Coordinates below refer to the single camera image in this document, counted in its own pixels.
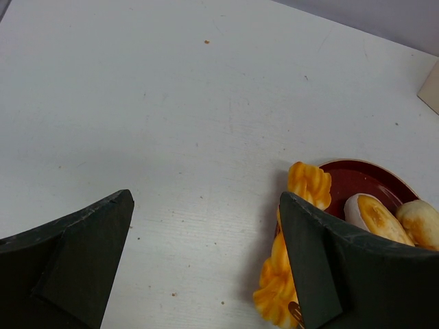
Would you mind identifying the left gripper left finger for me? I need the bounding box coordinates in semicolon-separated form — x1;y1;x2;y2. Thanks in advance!
1;189;134;328

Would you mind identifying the blue checkered paper bag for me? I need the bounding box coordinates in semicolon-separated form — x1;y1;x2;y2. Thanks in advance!
417;61;439;114

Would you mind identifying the twisted orange bread stick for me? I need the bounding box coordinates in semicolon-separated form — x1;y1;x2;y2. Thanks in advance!
253;162;331;328

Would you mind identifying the small pale bread roll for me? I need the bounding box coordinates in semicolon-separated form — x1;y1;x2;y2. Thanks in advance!
396;199;438;251

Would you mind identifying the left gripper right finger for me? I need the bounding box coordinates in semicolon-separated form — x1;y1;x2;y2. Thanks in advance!
280;192;438;328

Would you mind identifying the dark red round plate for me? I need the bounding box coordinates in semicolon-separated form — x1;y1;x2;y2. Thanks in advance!
319;159;419;220

